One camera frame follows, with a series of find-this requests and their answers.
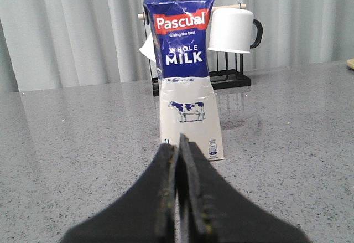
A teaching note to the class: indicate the wooden round object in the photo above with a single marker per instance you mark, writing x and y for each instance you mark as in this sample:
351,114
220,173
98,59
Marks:
350,63

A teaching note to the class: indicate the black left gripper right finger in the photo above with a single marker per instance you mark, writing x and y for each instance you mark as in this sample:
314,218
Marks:
211,210

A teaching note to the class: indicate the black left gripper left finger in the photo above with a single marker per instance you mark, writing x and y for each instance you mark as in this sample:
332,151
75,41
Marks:
144,213

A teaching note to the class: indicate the black wire mug rack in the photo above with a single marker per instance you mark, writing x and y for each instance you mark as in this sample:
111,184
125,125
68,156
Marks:
229,77

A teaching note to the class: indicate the white enamel mug left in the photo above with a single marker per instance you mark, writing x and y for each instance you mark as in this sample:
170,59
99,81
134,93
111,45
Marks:
148,48

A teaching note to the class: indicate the white enamel mug right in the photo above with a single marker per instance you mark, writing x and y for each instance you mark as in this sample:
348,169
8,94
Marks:
234,31

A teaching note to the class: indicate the white enamel mug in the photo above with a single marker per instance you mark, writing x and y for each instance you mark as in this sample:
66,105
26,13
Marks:
234,31
148,48

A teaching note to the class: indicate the blue white milk carton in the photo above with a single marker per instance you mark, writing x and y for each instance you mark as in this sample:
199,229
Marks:
186,97

